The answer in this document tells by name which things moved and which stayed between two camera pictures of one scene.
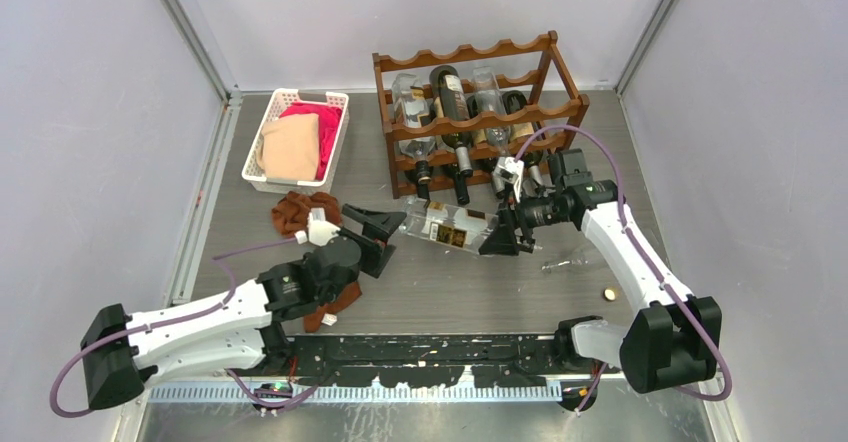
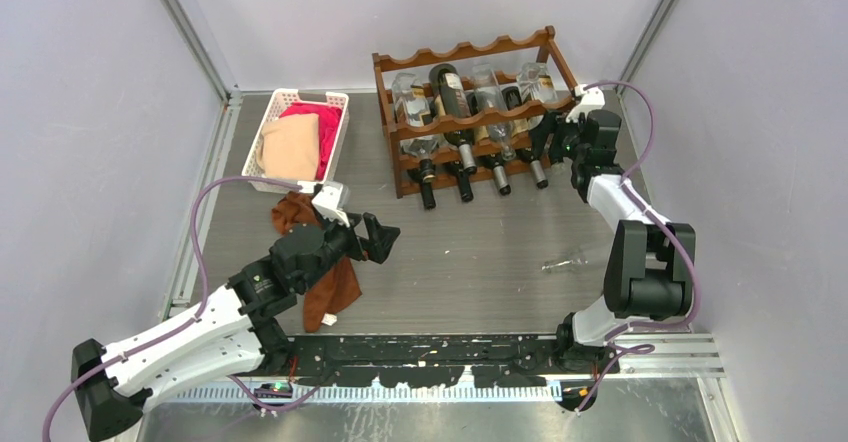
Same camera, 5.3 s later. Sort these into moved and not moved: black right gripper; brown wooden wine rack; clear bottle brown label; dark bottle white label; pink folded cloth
Moved: black right gripper; dark bottle white label
Not moved: clear bottle brown label; brown wooden wine rack; pink folded cloth
